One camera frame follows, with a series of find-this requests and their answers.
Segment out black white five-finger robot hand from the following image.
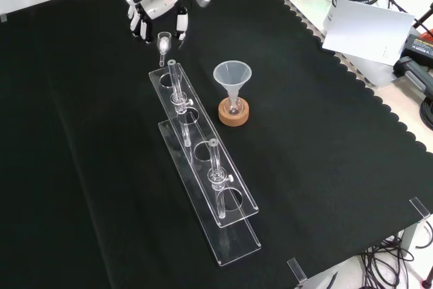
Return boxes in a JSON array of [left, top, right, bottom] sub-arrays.
[[118, 0, 190, 45]]

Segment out clear plastic funnel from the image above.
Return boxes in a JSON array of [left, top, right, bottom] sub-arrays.
[[212, 60, 253, 109]]

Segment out clear round-bottom flask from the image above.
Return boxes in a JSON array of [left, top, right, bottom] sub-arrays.
[[225, 94, 245, 116]]

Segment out clear acrylic funnel stand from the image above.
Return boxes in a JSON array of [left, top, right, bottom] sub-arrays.
[[148, 59, 262, 267]]

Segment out pale white board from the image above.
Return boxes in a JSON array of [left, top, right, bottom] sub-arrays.
[[321, 0, 415, 66]]

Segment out black bench cloth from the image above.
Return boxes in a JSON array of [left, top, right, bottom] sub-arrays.
[[0, 0, 433, 289]]

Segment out black gray clamp device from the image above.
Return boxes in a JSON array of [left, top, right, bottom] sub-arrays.
[[394, 55, 433, 100]]

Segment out black power adapter orange label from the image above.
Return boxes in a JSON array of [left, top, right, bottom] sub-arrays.
[[404, 28, 433, 63]]

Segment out clear acrylic cloth clip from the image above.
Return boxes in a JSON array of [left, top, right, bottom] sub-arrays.
[[286, 257, 308, 285], [409, 196, 431, 221]]

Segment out gray table leg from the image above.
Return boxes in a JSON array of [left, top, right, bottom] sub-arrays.
[[401, 221, 420, 252]]

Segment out cork ring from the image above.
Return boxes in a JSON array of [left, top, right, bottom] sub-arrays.
[[218, 97, 250, 127]]

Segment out coiled black cable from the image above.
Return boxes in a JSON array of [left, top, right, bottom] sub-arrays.
[[420, 97, 433, 131]]

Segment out black floor cable bundle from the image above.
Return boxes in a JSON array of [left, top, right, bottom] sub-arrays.
[[358, 231, 433, 289]]

